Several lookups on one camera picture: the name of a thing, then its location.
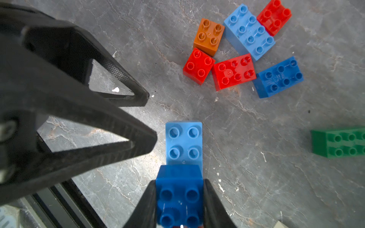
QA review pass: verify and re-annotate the light blue long lego brick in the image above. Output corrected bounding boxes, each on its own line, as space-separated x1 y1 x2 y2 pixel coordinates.
223 4 276 62

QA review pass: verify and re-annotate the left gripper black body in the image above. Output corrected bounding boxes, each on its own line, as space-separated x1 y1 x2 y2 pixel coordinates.
0 2 95 86

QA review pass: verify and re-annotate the white lego brick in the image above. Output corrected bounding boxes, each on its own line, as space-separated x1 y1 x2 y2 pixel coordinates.
273 221 289 228

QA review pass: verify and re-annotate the green lego brick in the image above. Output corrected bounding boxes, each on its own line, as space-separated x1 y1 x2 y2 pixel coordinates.
310 126 365 159

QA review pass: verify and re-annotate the red lego brick long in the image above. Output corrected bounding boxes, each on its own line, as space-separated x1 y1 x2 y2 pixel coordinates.
212 54 257 91

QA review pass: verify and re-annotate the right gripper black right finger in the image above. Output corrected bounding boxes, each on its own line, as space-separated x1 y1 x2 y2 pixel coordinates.
203 179 237 228

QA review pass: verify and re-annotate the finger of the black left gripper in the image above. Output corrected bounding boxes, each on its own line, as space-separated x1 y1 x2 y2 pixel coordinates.
1 36 157 205
68 27 149 107

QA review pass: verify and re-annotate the small red lego brick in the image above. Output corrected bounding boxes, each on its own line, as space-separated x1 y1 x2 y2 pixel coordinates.
183 47 215 85
257 0 292 37

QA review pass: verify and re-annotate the brown lego brick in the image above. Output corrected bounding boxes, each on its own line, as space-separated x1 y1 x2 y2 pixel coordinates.
193 18 225 57

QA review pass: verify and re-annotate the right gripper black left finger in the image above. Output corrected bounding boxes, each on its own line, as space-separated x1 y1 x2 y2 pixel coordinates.
123 180 157 228

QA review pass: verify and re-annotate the small blue lego brick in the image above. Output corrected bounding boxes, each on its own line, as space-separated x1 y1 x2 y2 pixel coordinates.
156 164 203 228

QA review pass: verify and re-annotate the blue lego brick stacked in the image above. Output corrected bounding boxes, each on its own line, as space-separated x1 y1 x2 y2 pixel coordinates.
253 57 304 98

